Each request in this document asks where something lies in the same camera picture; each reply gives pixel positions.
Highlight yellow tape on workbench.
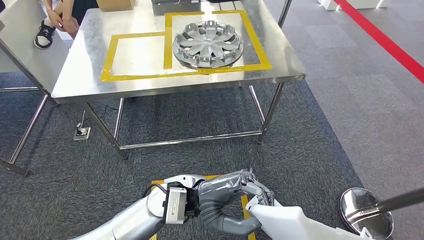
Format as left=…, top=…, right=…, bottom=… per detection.
left=99, top=9, right=273, bottom=82

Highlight closed cardboard box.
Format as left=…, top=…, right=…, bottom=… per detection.
left=96, top=0, right=137, bottom=12

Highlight white block furniture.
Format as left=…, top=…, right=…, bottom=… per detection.
left=316, top=0, right=390, bottom=11

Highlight grey wheel hubcap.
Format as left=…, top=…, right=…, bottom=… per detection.
left=172, top=19, right=244, bottom=69

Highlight white plastic body part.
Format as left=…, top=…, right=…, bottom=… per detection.
left=246, top=202, right=374, bottom=240

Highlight stainless steel side table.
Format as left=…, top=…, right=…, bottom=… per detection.
left=0, top=38, right=61, bottom=176

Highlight red barrier belt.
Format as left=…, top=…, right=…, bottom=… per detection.
left=332, top=0, right=424, bottom=84

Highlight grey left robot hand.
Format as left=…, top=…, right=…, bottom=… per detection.
left=197, top=168, right=276, bottom=236

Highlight person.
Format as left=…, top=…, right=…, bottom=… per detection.
left=33, top=0, right=100, bottom=51

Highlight stainless steel workbench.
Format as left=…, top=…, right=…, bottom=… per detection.
left=50, top=0, right=307, bottom=161

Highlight floor power socket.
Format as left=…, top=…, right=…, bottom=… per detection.
left=72, top=110, right=92, bottom=142

